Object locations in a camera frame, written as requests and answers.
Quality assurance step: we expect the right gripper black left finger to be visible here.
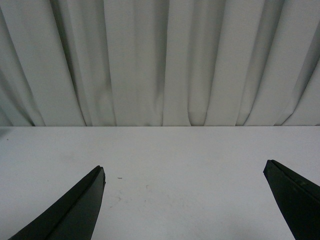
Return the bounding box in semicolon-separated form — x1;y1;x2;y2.
10;165;106;240

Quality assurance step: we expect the grey pleated curtain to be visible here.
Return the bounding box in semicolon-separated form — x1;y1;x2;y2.
0;0;320;127

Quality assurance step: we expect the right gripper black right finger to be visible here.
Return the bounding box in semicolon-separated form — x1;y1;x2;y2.
263;160;320;240

